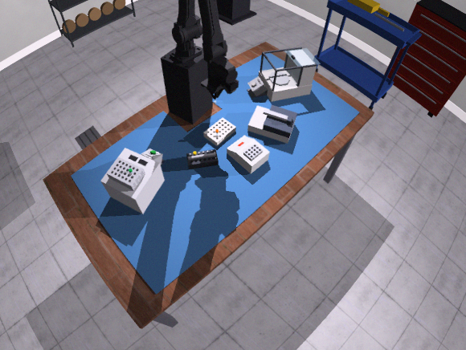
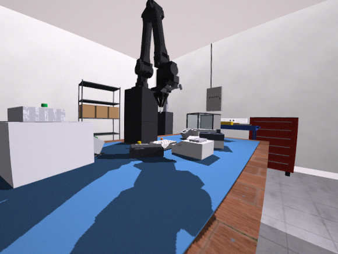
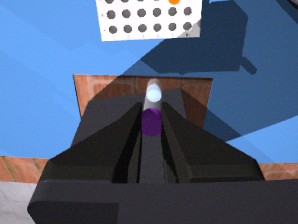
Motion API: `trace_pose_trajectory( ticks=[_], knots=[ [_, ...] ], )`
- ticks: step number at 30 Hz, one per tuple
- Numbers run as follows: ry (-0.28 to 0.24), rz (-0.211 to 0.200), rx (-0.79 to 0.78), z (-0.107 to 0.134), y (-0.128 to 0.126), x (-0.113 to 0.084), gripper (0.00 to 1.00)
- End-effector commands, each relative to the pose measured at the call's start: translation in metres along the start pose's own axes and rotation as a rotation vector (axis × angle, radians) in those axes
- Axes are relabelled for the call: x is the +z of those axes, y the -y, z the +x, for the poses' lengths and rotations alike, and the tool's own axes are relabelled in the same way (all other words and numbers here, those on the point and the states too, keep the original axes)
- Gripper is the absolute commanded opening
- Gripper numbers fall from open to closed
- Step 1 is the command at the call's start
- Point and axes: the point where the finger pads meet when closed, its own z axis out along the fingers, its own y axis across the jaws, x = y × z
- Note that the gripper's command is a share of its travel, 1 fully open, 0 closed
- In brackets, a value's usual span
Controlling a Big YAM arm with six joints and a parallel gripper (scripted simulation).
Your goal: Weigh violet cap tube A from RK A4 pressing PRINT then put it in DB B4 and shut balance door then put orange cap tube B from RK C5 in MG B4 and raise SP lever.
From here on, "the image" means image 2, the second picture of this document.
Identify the white tube rack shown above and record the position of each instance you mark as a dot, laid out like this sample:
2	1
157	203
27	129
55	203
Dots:
166	144

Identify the blue bench mat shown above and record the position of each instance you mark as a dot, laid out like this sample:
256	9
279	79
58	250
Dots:
120	205

